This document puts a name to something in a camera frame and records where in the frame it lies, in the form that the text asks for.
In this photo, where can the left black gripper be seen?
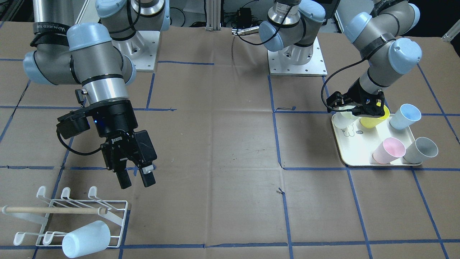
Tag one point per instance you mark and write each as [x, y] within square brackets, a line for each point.
[355, 91]

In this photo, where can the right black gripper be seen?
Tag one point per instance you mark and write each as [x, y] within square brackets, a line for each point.
[116, 120]

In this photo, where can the cream plastic cup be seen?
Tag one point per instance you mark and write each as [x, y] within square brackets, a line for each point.
[343, 119]

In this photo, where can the light blue plastic cup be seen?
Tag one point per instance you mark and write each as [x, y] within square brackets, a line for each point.
[89, 239]

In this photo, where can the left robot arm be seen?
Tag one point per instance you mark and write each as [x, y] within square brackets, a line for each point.
[290, 35]

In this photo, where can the yellow plastic cup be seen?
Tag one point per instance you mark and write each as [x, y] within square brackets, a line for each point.
[368, 122]

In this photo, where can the pink plastic cup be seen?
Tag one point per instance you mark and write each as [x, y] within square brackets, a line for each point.
[389, 150]

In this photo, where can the grey plastic cup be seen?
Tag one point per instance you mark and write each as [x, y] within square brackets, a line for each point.
[420, 150]

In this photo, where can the cream serving tray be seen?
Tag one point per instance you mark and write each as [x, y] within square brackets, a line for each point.
[357, 143]

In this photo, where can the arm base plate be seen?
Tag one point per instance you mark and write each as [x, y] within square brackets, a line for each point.
[297, 61]
[143, 50]

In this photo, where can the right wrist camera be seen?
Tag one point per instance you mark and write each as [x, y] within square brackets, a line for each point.
[72, 124]

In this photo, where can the white wire cup rack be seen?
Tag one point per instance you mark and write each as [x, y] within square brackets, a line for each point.
[65, 214]

